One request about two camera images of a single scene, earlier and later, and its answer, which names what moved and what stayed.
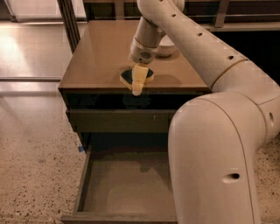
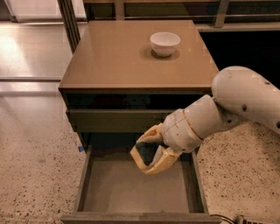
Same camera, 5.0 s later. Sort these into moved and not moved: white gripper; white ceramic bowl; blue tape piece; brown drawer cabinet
Moved: white gripper
Not moved: brown drawer cabinet; white ceramic bowl; blue tape piece
